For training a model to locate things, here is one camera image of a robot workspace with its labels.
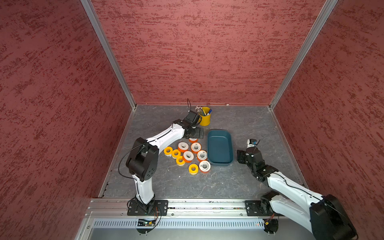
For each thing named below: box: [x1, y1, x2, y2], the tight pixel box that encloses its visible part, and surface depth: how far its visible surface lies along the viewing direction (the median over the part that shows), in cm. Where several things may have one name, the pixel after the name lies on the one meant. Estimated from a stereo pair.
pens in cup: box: [195, 105, 213, 119], surface depth 99 cm
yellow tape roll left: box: [163, 146, 173, 157], surface depth 94 cm
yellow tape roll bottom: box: [188, 163, 199, 175], surface depth 87 cm
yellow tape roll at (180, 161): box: [176, 155, 186, 166], surface depth 91 cm
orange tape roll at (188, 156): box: [182, 150, 194, 163], surface depth 91 cm
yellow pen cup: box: [199, 106, 211, 127], surface depth 106 cm
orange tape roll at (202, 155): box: [197, 149, 208, 162], surface depth 92 cm
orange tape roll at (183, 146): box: [178, 141, 189, 153], surface depth 95 cm
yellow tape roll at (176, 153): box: [171, 149, 181, 159], surface depth 94 cm
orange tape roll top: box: [189, 137, 198, 143], surface depth 100 cm
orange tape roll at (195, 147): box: [191, 142, 202, 154], surface depth 97 cm
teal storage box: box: [207, 129, 234, 166], surface depth 97 cm
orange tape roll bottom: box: [199, 160, 211, 174], surface depth 89 cm
